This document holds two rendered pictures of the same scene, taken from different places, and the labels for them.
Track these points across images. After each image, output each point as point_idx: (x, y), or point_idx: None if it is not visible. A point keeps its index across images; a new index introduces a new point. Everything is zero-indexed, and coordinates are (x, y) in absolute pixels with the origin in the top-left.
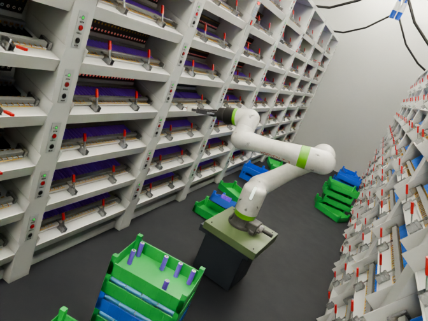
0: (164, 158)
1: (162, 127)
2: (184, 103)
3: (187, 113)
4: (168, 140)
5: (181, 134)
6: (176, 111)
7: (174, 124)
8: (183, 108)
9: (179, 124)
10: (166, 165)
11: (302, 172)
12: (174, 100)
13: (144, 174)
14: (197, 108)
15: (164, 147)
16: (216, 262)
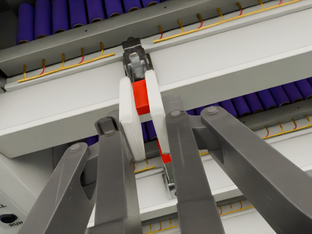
0: (245, 198)
1: (25, 194)
2: (243, 12)
3: (235, 86)
4: (164, 196)
5: (293, 142)
6: (74, 118)
7: (266, 93)
8: (184, 67)
9: (305, 85)
10: (238, 230)
11: None
12: (111, 35)
13: None
14: (71, 148)
15: (155, 217)
16: None
